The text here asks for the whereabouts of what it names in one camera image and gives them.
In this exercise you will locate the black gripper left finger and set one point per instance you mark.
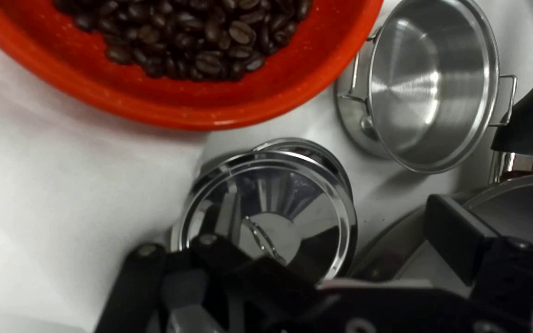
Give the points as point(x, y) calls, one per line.
point(135, 291)

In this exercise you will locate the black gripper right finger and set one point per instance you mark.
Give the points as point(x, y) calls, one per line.
point(498, 268)

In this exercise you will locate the small silver pot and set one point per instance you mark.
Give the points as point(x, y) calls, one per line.
point(425, 85)

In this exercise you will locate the black frying pan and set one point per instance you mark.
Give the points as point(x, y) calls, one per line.
point(505, 206)

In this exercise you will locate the red bowl of coffee beans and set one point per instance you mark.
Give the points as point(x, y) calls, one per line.
point(196, 65)

